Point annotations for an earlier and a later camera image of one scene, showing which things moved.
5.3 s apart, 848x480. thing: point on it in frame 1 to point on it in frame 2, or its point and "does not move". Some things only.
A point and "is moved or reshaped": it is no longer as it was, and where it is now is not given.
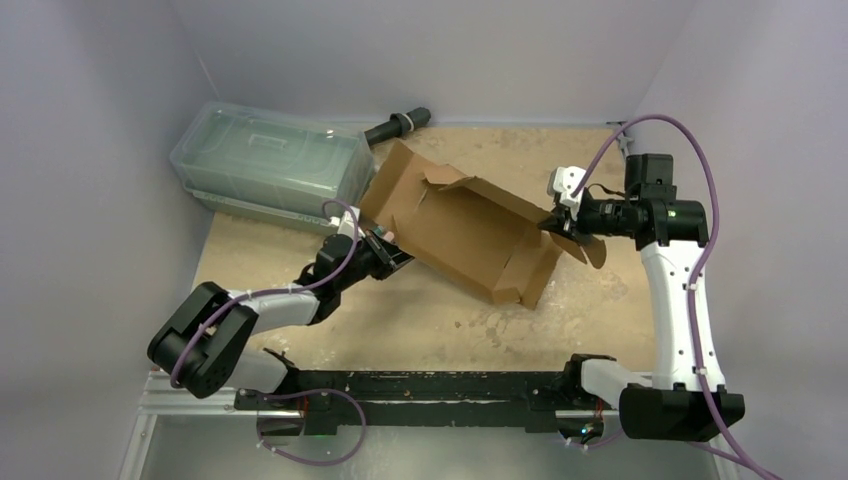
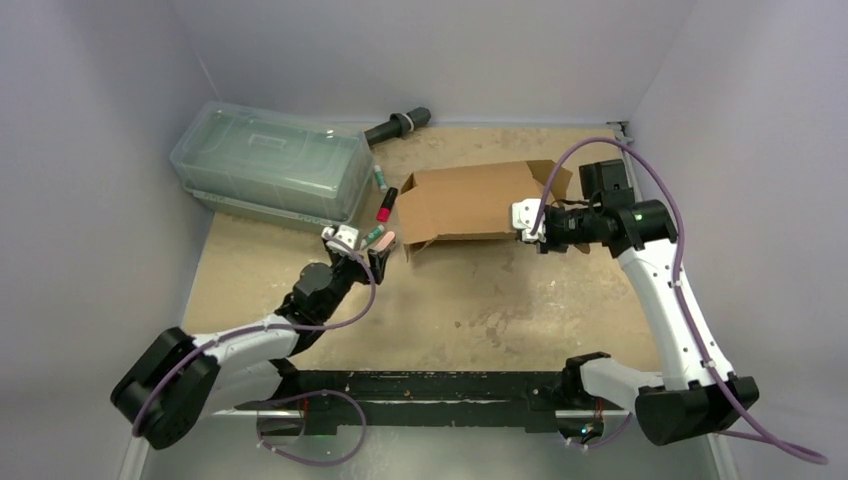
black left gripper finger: [388, 266] to [378, 259]
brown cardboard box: [477, 236] is moved or reshaped
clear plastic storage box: [274, 164] does not move
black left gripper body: [365, 262] does not move
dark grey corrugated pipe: [398, 126] does not move
